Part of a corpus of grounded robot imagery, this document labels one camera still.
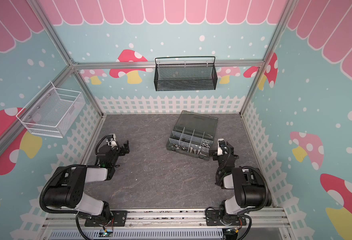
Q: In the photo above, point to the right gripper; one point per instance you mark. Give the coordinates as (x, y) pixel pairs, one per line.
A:
(225, 153)

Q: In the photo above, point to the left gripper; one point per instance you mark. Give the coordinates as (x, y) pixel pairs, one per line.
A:
(121, 149)

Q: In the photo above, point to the grey compartment organizer box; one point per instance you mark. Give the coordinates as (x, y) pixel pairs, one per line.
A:
(190, 130)

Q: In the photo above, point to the silver bolts cluster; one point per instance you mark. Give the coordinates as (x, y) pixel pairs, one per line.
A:
(185, 150)

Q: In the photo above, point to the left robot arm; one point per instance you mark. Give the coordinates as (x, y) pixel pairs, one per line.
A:
(64, 191)

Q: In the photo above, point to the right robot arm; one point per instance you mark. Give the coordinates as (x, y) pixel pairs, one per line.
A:
(251, 191)

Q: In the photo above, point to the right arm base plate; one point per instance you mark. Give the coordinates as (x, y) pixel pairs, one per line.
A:
(221, 218)

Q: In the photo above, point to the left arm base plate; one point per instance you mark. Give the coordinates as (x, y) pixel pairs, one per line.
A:
(108, 219)

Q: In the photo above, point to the black mesh wall basket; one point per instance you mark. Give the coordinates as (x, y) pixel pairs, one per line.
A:
(195, 73)

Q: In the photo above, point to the white mesh wall basket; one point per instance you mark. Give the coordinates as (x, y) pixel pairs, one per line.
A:
(52, 113)

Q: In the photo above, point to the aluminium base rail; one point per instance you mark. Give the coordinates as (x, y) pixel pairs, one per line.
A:
(171, 218)

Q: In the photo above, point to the white slotted cable duct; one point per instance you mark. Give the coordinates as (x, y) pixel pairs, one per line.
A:
(156, 234)

